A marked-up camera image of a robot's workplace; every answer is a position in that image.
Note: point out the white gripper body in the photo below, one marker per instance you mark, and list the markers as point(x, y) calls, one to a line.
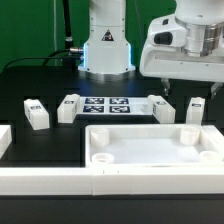
point(178, 50)

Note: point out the white desk top panel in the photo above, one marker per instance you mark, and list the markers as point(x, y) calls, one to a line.
point(153, 145)

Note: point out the white marker tag plate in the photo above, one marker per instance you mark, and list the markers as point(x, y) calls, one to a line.
point(114, 106)

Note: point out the white left barrier block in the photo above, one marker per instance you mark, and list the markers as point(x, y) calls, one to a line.
point(5, 138)

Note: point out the white front barrier rail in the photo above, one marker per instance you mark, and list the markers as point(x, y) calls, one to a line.
point(84, 181)

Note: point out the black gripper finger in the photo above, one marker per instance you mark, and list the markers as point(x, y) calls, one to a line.
point(166, 85)
point(215, 88)

